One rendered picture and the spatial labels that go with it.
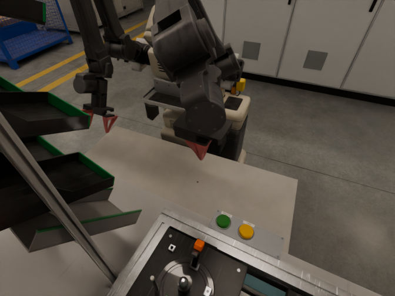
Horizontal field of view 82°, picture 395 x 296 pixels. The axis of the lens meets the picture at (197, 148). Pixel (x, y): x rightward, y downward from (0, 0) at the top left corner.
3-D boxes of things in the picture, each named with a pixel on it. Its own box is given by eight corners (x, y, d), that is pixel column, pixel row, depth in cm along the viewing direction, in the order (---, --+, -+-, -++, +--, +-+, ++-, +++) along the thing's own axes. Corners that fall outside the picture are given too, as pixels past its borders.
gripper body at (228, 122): (220, 148, 42) (223, 114, 37) (171, 131, 45) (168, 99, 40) (232, 128, 46) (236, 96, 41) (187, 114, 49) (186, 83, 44)
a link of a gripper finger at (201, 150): (205, 172, 48) (206, 138, 42) (176, 161, 50) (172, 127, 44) (217, 151, 53) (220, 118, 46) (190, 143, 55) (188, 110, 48)
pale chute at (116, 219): (106, 200, 70) (112, 187, 70) (136, 224, 65) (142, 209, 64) (-4, 212, 45) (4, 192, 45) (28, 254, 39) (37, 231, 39)
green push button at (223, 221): (219, 215, 71) (219, 212, 69) (231, 220, 69) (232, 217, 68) (214, 226, 68) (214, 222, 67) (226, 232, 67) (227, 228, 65)
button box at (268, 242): (216, 218, 76) (217, 208, 71) (280, 246, 69) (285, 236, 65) (207, 236, 71) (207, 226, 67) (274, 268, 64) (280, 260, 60)
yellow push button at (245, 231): (241, 224, 68) (241, 221, 67) (254, 230, 67) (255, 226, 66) (236, 236, 66) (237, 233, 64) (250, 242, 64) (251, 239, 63)
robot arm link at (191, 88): (203, 13, 33) (154, 43, 36) (206, 41, 25) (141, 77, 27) (234, 81, 40) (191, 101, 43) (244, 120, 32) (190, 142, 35)
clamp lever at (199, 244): (192, 260, 57) (197, 237, 54) (200, 264, 56) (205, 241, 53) (186, 271, 54) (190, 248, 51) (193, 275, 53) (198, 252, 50)
